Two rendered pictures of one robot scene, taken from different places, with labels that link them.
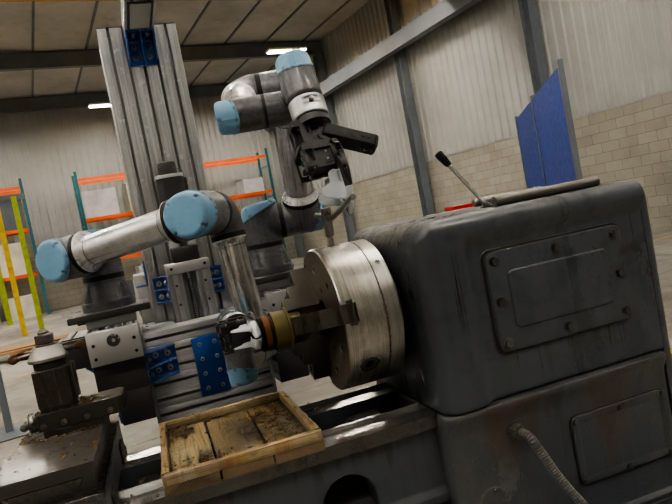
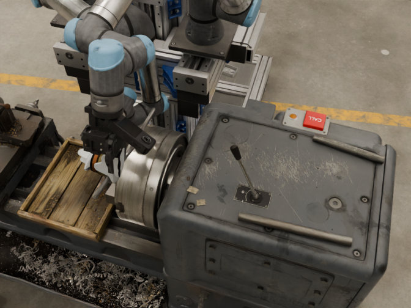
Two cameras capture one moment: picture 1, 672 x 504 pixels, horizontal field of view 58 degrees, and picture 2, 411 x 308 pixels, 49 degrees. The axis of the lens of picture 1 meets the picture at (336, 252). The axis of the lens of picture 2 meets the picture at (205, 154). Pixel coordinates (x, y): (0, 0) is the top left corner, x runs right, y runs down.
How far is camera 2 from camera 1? 1.37 m
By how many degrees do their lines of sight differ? 57
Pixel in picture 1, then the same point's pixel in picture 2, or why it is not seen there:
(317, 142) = (95, 137)
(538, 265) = (248, 262)
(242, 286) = (141, 75)
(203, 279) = (156, 13)
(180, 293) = not seen: hidden behind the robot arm
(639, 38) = not seen: outside the picture
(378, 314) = (137, 216)
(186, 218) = not seen: hidden behind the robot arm
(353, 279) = (128, 192)
